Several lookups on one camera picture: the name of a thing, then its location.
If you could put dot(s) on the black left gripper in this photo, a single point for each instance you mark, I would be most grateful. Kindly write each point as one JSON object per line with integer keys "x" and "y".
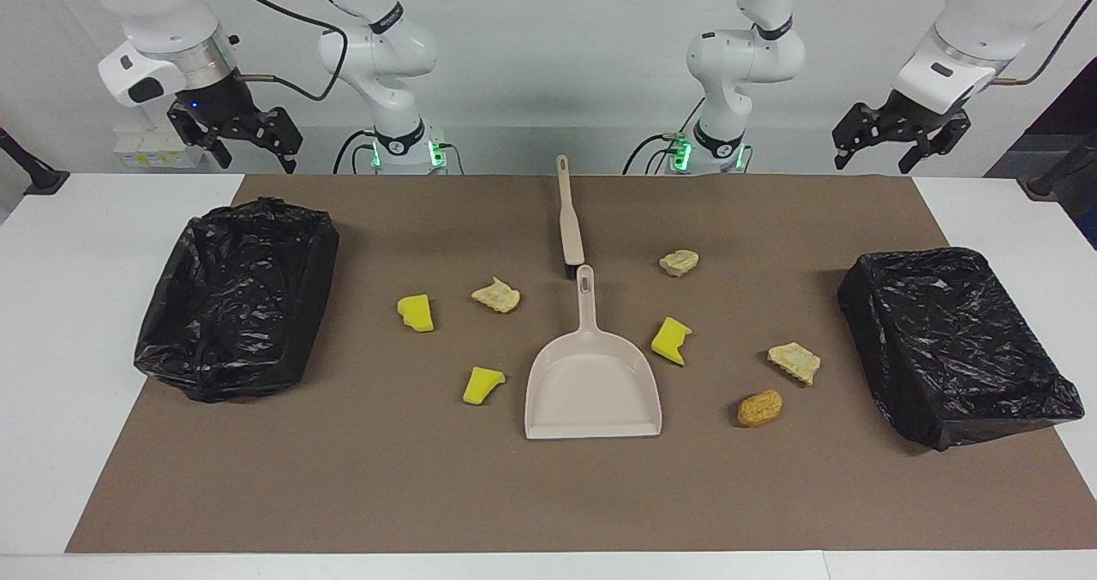
{"x": 913, "y": 110}

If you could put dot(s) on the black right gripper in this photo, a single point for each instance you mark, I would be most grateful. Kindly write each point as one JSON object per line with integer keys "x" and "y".
{"x": 218, "y": 100}

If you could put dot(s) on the beige cracker piece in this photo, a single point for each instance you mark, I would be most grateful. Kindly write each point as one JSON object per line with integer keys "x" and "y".
{"x": 679, "y": 262}
{"x": 794, "y": 362}
{"x": 496, "y": 295}

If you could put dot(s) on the yellow sponge piece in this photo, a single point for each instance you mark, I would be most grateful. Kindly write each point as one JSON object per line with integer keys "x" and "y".
{"x": 482, "y": 385}
{"x": 416, "y": 313}
{"x": 671, "y": 341}

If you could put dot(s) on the orange-brown fried nugget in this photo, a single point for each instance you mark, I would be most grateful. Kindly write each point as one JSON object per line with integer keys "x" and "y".
{"x": 759, "y": 409}

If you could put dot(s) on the beige hand brush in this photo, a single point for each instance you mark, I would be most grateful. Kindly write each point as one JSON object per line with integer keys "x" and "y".
{"x": 571, "y": 237}

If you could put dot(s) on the beige plastic dustpan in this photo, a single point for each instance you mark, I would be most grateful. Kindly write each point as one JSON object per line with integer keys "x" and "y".
{"x": 591, "y": 391}

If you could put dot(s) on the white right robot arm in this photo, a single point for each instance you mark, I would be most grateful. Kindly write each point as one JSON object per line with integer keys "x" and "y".
{"x": 377, "y": 49}

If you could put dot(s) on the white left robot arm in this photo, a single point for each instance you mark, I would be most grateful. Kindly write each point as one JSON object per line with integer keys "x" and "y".
{"x": 746, "y": 57}

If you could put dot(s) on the bin lined with black bag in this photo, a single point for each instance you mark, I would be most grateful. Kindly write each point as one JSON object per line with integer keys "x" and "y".
{"x": 240, "y": 306}
{"x": 951, "y": 349}

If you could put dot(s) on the white power strip box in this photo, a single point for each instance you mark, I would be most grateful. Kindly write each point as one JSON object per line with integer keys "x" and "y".
{"x": 158, "y": 150}

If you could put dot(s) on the black stand foot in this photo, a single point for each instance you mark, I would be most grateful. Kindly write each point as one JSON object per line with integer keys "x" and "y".
{"x": 43, "y": 179}
{"x": 1041, "y": 188}

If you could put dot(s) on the brown table mat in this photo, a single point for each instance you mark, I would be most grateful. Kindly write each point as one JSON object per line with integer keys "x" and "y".
{"x": 548, "y": 494}

